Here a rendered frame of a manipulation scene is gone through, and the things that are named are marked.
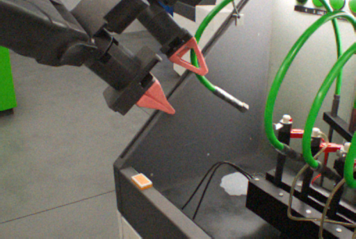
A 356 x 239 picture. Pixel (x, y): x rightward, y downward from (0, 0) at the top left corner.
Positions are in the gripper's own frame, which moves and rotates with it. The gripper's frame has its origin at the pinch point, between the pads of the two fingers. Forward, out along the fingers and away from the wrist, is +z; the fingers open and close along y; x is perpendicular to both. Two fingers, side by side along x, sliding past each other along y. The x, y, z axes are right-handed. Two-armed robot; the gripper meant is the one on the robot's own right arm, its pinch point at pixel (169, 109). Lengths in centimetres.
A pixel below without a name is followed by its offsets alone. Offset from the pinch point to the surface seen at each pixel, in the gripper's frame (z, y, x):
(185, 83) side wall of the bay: 18.6, 4.8, 36.9
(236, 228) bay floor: 44.1, -13.9, 11.7
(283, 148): 21.1, 7.9, -3.3
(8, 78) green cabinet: 14, -107, 316
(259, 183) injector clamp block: 35.8, -1.1, 9.1
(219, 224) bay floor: 41.7, -16.4, 14.8
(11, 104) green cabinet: 33, -128, 316
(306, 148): 16.4, 10.0, -11.8
